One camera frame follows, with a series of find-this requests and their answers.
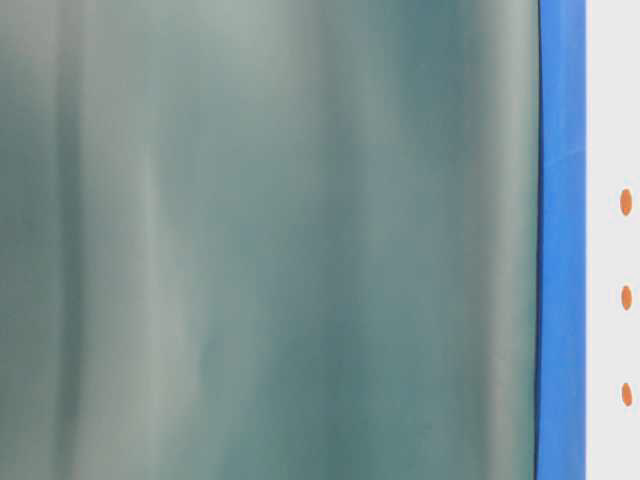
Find blue table cloth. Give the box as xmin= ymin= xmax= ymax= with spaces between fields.
xmin=536 ymin=1 xmax=586 ymax=479

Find green backdrop curtain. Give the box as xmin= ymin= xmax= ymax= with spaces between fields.
xmin=1 ymin=1 xmax=539 ymax=479

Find white foam base board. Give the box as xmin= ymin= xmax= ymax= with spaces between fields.
xmin=586 ymin=1 xmax=639 ymax=479

